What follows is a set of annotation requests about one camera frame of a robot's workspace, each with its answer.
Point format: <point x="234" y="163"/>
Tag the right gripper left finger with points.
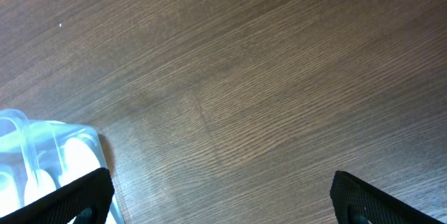
<point x="85" y="200"/>

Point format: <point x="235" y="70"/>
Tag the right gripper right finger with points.
<point x="358" y="202"/>

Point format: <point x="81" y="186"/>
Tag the white plastic spoon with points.
<point x="9" y="198"/>
<point x="80" y="160"/>
<point x="35" y="189"/>

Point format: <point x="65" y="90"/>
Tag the right clear plastic container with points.
<point x="54" y="173"/>

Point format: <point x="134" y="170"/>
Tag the clear plastic container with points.
<point x="15" y="137"/>
<point x="54" y="173"/>

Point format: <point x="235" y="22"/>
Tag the left clear plastic container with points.
<point x="15" y="137"/>

